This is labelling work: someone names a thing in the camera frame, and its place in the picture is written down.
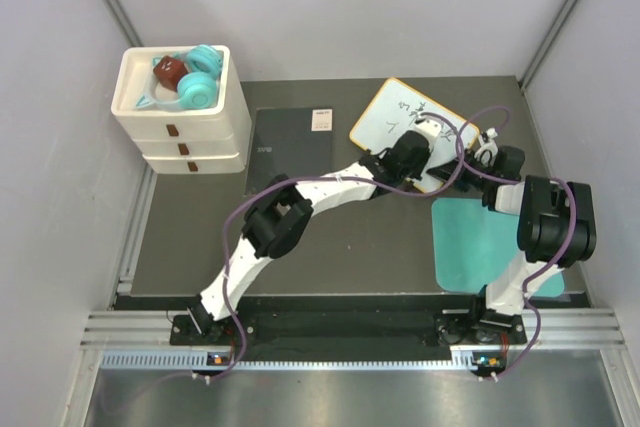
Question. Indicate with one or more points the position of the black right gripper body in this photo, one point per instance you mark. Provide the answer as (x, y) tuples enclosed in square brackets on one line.
[(470, 180)]

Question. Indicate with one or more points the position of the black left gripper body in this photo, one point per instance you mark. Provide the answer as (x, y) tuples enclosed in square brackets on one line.
[(417, 171)]

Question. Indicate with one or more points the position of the yellow framed whiteboard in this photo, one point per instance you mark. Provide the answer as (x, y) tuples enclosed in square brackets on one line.
[(393, 110)]

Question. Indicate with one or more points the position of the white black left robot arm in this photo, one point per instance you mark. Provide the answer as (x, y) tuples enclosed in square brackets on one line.
[(271, 224)]

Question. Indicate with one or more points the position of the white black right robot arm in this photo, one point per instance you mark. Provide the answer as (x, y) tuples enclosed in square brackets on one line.
[(556, 229)]

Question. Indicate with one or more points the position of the teal cutting mat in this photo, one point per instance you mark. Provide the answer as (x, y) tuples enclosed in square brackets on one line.
[(472, 245)]

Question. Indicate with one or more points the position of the dark grey notebook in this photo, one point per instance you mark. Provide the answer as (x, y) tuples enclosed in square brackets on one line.
[(296, 142)]

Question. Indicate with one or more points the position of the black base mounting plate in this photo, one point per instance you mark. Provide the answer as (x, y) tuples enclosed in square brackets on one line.
[(422, 326)]

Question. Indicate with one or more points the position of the white three drawer box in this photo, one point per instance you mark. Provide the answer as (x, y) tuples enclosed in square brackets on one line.
[(210, 141)]

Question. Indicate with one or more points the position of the teal cat ear headphones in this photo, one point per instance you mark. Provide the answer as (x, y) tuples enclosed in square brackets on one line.
[(198, 90)]

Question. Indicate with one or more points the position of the brown cube toy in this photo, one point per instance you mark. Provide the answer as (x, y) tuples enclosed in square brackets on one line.
[(169, 71)]

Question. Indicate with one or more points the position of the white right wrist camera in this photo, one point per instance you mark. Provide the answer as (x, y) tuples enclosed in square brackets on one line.
[(488, 149)]

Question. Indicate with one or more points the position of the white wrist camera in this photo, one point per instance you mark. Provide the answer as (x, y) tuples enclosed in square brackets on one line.
[(429, 128), (488, 149)]

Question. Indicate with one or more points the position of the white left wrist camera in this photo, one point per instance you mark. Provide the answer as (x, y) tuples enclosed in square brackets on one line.
[(429, 128)]

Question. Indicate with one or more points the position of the grey slotted cable duct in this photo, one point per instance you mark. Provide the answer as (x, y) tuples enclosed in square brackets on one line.
[(202, 360)]

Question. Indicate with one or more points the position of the aluminium frame rail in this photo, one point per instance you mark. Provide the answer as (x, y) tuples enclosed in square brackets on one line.
[(125, 329)]

